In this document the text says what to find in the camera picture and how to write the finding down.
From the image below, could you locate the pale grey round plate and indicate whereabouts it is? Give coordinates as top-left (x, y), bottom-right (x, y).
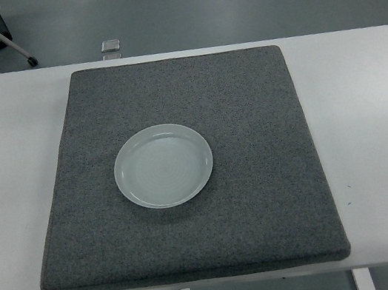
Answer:
top-left (106, 115), bottom-right (221, 216)

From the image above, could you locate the grey felt mat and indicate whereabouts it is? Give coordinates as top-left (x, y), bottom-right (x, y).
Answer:
top-left (4, 30), bottom-right (354, 290)

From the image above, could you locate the white table leg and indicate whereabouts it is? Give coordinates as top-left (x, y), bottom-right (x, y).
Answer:
top-left (350, 265), bottom-right (377, 290)

